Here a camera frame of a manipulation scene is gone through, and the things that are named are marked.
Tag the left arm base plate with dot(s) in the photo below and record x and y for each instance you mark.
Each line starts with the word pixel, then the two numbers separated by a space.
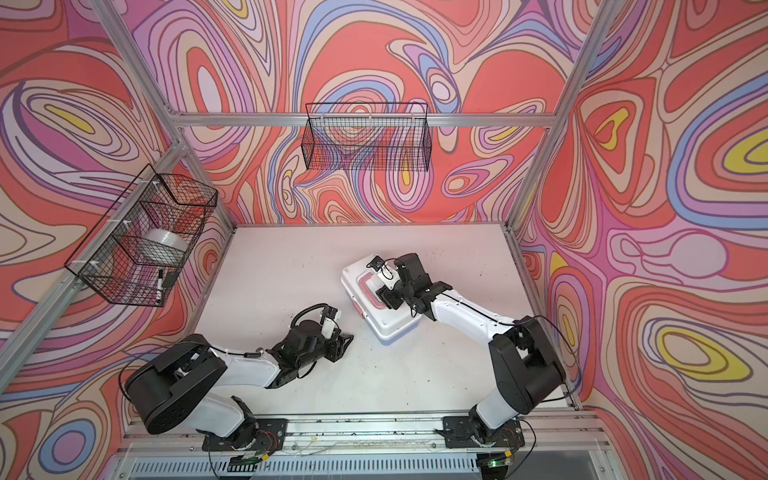
pixel 263 435

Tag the black wire basket back wall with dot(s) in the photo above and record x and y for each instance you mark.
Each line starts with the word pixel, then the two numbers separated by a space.
pixel 367 136

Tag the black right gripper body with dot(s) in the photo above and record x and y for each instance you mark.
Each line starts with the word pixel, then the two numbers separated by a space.
pixel 407 290

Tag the aluminium front rail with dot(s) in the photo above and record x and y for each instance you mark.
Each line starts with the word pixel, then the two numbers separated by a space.
pixel 549 429

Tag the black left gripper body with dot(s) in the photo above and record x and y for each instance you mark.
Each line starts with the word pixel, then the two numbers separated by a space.
pixel 317 354

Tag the aluminium corner frame post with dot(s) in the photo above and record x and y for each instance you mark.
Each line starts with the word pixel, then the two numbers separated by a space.
pixel 606 14

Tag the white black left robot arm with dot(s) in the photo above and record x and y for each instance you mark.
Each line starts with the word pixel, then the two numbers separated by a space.
pixel 179 386

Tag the black marker pen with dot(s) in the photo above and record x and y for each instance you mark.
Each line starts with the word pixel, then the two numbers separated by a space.
pixel 159 295

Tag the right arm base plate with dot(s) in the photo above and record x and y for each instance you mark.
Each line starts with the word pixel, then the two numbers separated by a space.
pixel 469 432

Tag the silver tape roll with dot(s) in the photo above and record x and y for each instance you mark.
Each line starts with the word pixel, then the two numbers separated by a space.
pixel 157 238

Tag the white and blue tool box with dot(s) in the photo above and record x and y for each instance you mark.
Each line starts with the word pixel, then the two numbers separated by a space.
pixel 362 284

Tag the black wire basket wall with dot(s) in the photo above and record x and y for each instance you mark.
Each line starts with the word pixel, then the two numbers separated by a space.
pixel 116 264
pixel 367 136

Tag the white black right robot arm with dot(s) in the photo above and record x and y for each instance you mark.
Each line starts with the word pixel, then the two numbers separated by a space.
pixel 526 367

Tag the black wire basket left wall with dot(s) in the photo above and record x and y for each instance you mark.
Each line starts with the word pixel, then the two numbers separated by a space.
pixel 116 264

